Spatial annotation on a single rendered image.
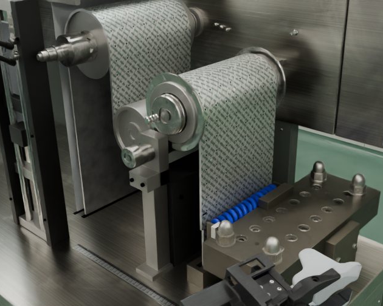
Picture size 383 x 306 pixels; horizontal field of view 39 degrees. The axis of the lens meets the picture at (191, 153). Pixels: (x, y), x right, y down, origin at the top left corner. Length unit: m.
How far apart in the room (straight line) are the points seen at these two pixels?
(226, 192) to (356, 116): 0.31
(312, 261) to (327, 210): 0.50
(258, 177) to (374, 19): 0.39
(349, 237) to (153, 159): 0.41
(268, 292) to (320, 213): 0.53
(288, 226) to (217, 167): 0.18
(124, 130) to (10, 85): 0.27
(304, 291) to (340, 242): 0.48
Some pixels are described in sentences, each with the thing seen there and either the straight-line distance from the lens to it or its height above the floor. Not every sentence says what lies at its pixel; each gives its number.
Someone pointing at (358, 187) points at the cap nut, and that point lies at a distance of 1.18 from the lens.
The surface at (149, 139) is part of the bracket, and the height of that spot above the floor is 1.20.
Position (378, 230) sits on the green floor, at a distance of 3.07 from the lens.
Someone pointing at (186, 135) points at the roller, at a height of 1.22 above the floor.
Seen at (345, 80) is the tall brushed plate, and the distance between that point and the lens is 1.14.
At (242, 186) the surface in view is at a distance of 1.11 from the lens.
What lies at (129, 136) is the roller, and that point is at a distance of 1.10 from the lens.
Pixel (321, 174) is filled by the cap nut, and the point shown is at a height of 1.05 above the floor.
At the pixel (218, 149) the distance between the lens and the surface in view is 1.01.
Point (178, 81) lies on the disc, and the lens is 0.95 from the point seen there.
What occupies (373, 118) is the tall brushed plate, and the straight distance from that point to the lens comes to 1.13.
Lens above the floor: 1.59
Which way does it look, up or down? 25 degrees down
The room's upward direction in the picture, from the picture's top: 1 degrees counter-clockwise
